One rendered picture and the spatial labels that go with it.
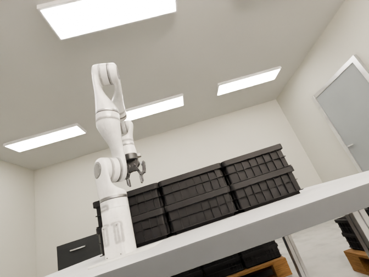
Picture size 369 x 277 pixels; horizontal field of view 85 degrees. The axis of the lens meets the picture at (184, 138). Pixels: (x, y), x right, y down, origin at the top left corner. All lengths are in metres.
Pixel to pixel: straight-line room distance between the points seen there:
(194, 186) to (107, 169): 0.38
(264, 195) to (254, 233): 0.53
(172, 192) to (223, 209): 0.23
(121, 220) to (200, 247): 0.36
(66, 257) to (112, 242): 2.03
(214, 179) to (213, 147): 3.79
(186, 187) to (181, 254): 0.52
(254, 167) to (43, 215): 4.90
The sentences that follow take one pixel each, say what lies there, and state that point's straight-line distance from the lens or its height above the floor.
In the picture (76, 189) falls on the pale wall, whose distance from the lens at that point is 5.13.
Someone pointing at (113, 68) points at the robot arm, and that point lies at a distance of 0.94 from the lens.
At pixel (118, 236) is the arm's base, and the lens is 0.71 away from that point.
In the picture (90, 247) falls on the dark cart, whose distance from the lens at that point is 2.62.
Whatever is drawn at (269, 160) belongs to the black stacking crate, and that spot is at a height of 0.87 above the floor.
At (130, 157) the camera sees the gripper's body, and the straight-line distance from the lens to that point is 1.04.
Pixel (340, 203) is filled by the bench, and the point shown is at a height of 0.68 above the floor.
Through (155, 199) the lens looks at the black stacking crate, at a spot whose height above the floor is 0.86.
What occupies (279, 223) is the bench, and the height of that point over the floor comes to 0.68.
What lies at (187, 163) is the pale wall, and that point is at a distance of 4.57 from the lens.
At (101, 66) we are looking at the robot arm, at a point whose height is 1.41.
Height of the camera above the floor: 0.74
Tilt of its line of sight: 21 degrees up
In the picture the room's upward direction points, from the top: 18 degrees counter-clockwise
